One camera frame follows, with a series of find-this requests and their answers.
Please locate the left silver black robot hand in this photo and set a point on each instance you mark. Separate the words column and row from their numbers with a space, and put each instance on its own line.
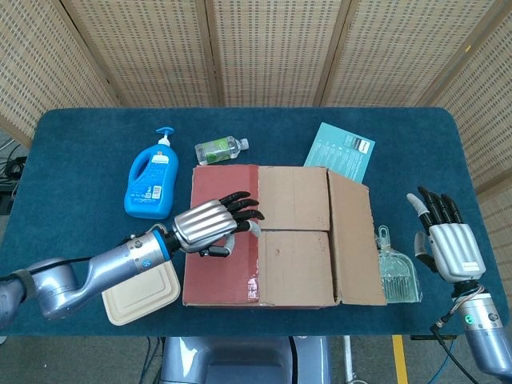
column 204, row 226

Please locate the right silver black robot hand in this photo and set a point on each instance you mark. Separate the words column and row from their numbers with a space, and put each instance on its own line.
column 456, row 250

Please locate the large red cardboard box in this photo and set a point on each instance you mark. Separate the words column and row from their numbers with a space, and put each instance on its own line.
column 296, row 264

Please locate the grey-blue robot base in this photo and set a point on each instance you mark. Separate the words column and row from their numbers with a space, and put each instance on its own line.
column 240, row 360

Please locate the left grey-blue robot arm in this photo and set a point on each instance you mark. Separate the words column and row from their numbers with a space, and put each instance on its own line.
column 112, row 268

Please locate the teal product box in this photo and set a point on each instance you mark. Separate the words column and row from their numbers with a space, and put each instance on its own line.
column 340, row 152

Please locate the clear plastic dustpan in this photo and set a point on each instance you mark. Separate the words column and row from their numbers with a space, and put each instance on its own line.
column 400, row 276

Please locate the blue detergent pump bottle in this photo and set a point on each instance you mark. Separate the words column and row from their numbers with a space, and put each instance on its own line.
column 150, row 180

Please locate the clear plastic water bottle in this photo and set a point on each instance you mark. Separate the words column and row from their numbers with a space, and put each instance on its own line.
column 218, row 150

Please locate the beige lidded food container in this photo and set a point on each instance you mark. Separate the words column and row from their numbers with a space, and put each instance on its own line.
column 140, row 300

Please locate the blue felt table cloth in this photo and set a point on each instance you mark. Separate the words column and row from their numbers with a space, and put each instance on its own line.
column 80, row 168

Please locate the white metal pole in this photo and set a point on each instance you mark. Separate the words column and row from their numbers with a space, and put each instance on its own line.
column 349, row 360

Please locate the bamboo folding screen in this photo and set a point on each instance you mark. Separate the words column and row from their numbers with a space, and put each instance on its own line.
column 272, row 48

